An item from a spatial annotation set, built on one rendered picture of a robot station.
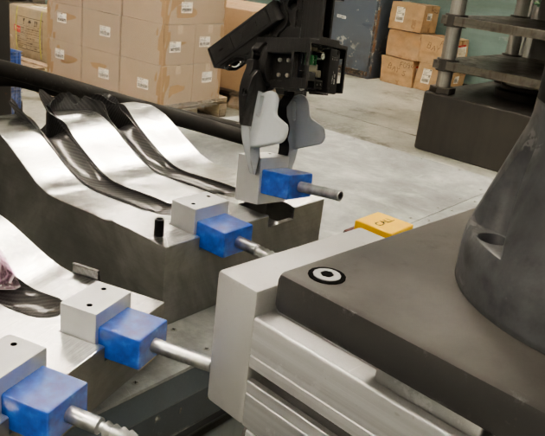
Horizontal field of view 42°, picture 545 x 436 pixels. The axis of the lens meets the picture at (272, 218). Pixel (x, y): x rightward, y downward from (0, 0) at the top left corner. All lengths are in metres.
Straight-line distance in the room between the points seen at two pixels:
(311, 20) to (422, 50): 6.77
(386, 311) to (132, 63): 4.59
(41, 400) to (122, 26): 4.46
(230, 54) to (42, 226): 0.30
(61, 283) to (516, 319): 0.49
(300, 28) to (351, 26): 7.06
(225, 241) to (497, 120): 4.09
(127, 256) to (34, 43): 5.40
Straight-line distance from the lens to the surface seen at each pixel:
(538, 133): 0.31
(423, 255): 0.35
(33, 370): 0.54
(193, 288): 0.74
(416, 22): 7.54
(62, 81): 1.34
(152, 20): 4.69
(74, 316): 0.60
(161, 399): 0.67
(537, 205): 0.29
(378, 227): 0.96
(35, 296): 0.68
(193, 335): 0.72
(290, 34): 0.79
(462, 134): 4.83
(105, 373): 0.61
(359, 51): 7.79
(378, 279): 0.32
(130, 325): 0.60
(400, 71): 7.65
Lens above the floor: 1.17
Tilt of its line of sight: 21 degrees down
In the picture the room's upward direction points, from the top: 7 degrees clockwise
